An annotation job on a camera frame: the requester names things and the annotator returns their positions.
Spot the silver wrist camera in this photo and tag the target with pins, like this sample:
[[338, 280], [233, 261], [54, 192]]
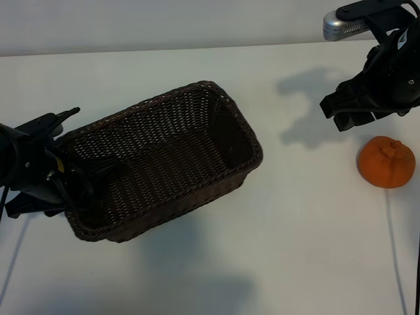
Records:
[[338, 26]]

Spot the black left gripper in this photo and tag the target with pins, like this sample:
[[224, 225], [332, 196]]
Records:
[[29, 160]]

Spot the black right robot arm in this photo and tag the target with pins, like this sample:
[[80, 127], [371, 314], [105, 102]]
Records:
[[416, 26]]

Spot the dark brown wicker basket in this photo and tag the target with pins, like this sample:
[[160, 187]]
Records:
[[164, 147]]

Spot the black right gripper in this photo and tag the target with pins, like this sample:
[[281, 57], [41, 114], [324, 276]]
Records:
[[393, 78]]

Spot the orange with bumpy stem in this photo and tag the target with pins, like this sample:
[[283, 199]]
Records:
[[384, 164]]

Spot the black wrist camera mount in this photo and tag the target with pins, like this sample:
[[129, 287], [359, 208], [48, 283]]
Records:
[[39, 124], [361, 8]]

